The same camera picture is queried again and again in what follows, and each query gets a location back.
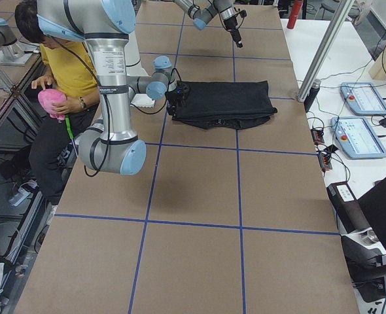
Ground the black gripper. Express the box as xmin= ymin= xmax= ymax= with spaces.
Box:
xmin=165 ymin=81 xmax=190 ymax=116
xmin=224 ymin=16 xmax=243 ymax=48

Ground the black graphic t-shirt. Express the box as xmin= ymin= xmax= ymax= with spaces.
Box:
xmin=172 ymin=81 xmax=277 ymax=130

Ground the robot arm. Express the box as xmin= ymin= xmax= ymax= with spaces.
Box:
xmin=37 ymin=1 xmax=174 ymax=175
xmin=174 ymin=0 xmax=247 ymax=48

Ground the red cylinder bottle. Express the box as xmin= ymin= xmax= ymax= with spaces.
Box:
xmin=287 ymin=0 xmax=304 ymax=29

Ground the person in yellow shirt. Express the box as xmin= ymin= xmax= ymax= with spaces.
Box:
xmin=13 ymin=0 xmax=103 ymax=205

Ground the dark water bottle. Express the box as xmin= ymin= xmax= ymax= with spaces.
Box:
xmin=304 ymin=78 xmax=321 ymax=113

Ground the pink plush ball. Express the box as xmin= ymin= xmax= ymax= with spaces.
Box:
xmin=37 ymin=88 xmax=67 ymax=121

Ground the far teach pendant tablet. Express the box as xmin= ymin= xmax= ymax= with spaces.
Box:
xmin=340 ymin=82 xmax=386 ymax=116

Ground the teach pendant tablet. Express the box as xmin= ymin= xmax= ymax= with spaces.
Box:
xmin=330 ymin=116 xmax=386 ymax=160
xmin=340 ymin=82 xmax=386 ymax=116

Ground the near teach pendant tablet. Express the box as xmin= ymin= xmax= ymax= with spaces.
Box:
xmin=330 ymin=116 xmax=386 ymax=160

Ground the black power adapter box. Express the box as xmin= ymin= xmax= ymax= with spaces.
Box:
xmin=326 ymin=181 xmax=372 ymax=233

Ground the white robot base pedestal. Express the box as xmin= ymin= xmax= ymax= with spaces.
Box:
xmin=124 ymin=32 xmax=156 ymax=109

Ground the aluminium frame post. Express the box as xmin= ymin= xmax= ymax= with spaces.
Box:
xmin=297 ymin=0 xmax=354 ymax=102

